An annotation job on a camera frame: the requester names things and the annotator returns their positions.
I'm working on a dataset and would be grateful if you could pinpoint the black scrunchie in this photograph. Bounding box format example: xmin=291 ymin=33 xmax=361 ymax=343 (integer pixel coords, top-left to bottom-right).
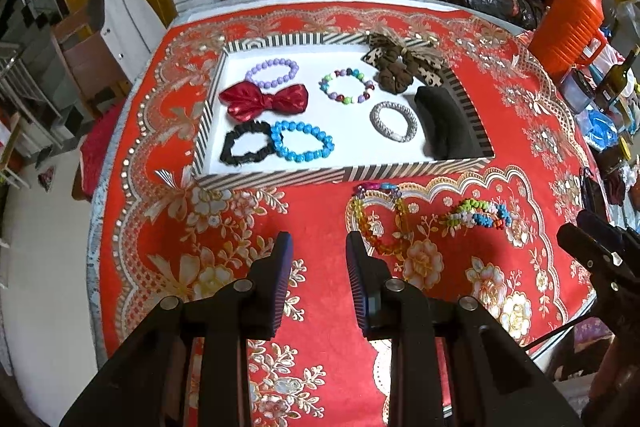
xmin=219 ymin=120 xmax=276 ymax=167

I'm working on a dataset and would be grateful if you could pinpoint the blue bead bracelet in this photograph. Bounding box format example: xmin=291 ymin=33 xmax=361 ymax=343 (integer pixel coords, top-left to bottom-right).
xmin=269 ymin=120 xmax=336 ymax=164

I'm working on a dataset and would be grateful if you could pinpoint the dark glass bottle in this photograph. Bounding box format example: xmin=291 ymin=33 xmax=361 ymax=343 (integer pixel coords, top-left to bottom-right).
xmin=594 ymin=44 xmax=640 ymax=110

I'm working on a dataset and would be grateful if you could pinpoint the multicolour chip bead bracelet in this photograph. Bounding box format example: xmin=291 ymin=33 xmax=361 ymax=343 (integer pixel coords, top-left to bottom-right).
xmin=439 ymin=197 xmax=516 ymax=238

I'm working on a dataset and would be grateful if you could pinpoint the multicolour round bead bracelet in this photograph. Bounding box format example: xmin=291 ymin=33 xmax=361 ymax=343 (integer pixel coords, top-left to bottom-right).
xmin=318 ymin=66 xmax=377 ymax=106

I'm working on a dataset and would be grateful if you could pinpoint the silver grey bead bracelet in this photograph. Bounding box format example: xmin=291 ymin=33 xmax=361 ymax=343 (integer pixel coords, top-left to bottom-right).
xmin=368 ymin=100 xmax=420 ymax=144

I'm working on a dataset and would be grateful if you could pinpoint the red cushioned stool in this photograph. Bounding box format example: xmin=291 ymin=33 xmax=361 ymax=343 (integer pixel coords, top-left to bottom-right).
xmin=72 ymin=101 xmax=125 ymax=200

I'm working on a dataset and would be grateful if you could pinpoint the black hair clip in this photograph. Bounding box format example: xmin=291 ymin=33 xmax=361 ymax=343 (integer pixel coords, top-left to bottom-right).
xmin=414 ymin=87 xmax=483 ymax=160

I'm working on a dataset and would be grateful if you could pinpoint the blue plastic bag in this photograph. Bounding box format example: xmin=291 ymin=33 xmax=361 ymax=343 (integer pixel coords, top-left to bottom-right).
xmin=580 ymin=107 xmax=618 ymax=152

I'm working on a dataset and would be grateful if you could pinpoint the purple bead bracelet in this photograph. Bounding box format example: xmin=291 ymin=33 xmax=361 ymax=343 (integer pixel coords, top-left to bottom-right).
xmin=243 ymin=56 xmax=301 ymax=91

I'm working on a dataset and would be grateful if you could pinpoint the leopard brown hair bow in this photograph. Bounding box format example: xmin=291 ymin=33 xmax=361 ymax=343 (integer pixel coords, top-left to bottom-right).
xmin=362 ymin=31 xmax=447 ymax=94

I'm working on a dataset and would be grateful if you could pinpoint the red floral tablecloth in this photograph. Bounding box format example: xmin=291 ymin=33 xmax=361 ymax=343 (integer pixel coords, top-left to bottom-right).
xmin=88 ymin=2 xmax=594 ymax=426

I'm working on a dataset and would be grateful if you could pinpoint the orange water jug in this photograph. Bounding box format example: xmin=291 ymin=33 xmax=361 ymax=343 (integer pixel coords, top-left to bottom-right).
xmin=528 ymin=0 xmax=608 ymax=86

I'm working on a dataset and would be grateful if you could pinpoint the striped white tray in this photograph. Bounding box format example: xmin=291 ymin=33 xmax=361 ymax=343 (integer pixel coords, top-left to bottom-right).
xmin=192 ymin=32 xmax=495 ymax=190

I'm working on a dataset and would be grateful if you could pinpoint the red satin bow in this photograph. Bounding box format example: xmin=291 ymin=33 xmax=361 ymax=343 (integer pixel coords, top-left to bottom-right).
xmin=218 ymin=80 xmax=308 ymax=122

